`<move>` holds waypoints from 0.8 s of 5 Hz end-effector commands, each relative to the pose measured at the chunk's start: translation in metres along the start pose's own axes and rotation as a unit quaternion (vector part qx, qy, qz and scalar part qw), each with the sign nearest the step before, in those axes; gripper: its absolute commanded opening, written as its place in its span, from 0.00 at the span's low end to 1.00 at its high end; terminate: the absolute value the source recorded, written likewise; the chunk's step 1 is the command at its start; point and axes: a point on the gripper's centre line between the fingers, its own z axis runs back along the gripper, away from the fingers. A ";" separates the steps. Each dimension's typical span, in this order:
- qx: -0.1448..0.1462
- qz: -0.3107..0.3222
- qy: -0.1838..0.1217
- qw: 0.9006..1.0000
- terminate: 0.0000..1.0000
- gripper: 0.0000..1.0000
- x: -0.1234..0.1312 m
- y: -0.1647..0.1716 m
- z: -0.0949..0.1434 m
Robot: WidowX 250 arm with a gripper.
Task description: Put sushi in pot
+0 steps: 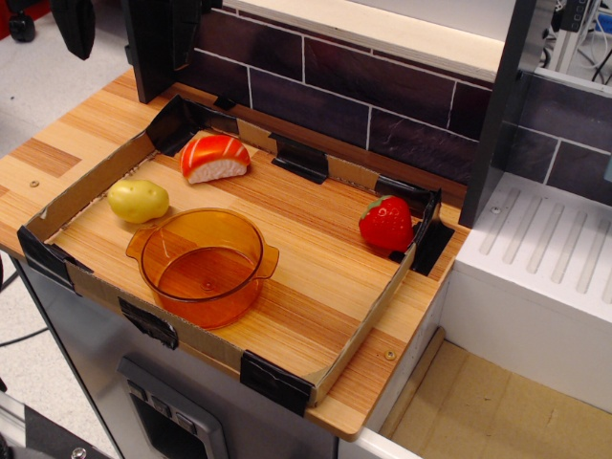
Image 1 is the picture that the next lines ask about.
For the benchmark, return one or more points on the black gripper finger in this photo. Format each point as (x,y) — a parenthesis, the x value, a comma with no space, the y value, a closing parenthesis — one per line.
(186,15)
(76,21)

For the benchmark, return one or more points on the salmon nigiri sushi toy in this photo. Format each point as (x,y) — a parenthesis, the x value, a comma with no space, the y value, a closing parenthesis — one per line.
(212,158)

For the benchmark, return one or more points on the orange transparent plastic pot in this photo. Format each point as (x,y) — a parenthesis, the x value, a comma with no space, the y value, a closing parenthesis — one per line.
(205,265)

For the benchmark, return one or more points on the cardboard fence with black tape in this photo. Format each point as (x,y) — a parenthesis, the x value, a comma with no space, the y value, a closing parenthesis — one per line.
(326,313)

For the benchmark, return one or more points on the black caster wheel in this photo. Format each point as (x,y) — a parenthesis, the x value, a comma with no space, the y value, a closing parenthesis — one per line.
(21,27)

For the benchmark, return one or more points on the yellow potato toy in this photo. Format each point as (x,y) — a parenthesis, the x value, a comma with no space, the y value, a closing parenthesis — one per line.
(138,201)

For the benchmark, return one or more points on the red strawberry toy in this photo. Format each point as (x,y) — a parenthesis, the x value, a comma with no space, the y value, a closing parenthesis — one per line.
(387,224)

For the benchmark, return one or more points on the white sink drainboard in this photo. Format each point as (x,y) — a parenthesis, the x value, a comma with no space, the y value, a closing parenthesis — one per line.
(548,244)

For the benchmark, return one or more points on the grey oven control panel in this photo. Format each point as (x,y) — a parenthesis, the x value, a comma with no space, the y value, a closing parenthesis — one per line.
(173,425)

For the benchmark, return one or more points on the dark grey vertical post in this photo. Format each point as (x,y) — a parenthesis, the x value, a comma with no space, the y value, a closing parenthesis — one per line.
(520,57)

